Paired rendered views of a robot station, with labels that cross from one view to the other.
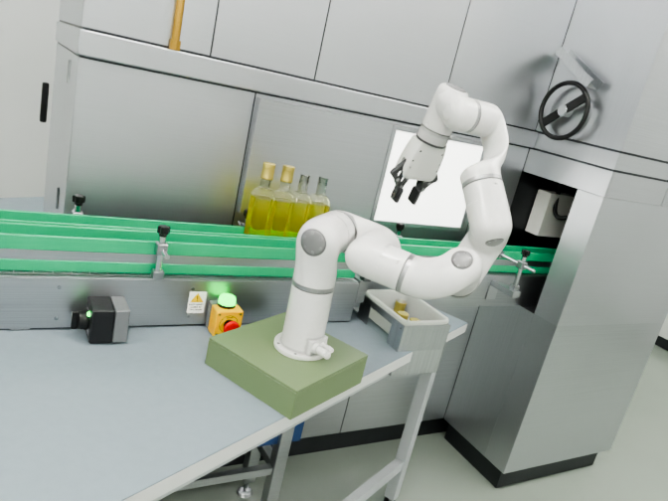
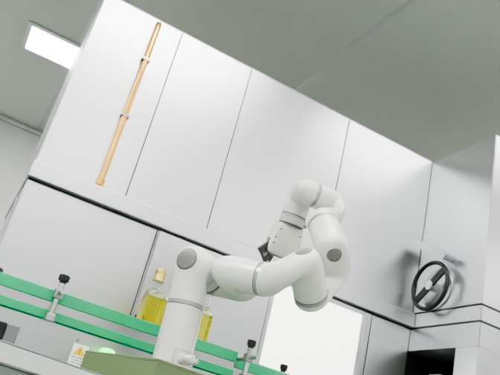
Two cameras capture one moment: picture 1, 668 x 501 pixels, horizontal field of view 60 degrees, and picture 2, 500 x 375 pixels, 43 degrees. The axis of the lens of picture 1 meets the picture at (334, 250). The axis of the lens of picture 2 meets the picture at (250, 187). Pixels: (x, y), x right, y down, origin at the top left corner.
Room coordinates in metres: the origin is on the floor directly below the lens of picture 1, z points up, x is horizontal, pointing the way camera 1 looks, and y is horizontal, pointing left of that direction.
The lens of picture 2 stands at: (-0.34, -0.36, 0.64)
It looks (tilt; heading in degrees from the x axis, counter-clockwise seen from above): 24 degrees up; 11
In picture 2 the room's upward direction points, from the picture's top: 15 degrees clockwise
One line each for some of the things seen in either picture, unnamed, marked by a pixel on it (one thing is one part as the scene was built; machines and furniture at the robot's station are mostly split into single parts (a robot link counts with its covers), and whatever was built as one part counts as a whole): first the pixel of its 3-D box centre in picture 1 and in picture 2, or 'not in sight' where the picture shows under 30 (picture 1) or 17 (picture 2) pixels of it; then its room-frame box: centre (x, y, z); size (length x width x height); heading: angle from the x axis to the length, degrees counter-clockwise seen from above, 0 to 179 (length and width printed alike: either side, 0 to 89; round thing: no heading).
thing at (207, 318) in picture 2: (312, 228); (196, 338); (1.65, 0.08, 0.99); 0.06 x 0.06 x 0.21; 33
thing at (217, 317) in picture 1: (224, 319); not in sight; (1.33, 0.23, 0.79); 0.07 x 0.07 x 0.07; 33
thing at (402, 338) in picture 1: (397, 316); not in sight; (1.62, -0.23, 0.79); 0.27 x 0.17 x 0.08; 33
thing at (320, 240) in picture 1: (321, 250); (194, 278); (1.21, 0.03, 1.06); 0.13 x 0.10 x 0.16; 162
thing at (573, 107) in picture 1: (566, 111); (432, 286); (2.18, -0.70, 1.49); 0.21 x 0.05 x 0.21; 33
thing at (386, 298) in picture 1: (403, 317); not in sight; (1.60, -0.25, 0.80); 0.22 x 0.17 x 0.09; 33
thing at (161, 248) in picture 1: (162, 256); (58, 297); (1.25, 0.38, 0.94); 0.07 x 0.04 x 0.13; 33
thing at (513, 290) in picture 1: (511, 277); not in sight; (1.97, -0.63, 0.90); 0.17 x 0.05 x 0.23; 33
